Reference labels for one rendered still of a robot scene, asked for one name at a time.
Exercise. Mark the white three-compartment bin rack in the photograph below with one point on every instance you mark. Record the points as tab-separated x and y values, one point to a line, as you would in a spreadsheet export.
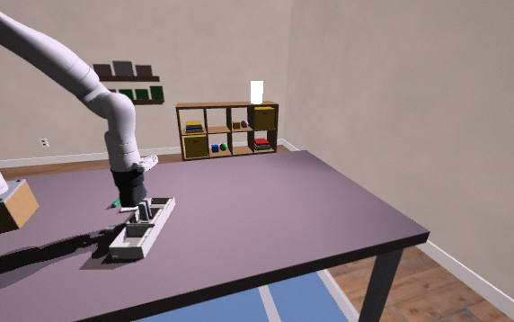
135	240

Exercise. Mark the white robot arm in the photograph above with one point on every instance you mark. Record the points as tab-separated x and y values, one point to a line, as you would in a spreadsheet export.
68	70

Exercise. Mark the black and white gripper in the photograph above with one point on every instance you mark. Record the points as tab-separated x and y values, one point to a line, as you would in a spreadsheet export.
127	170

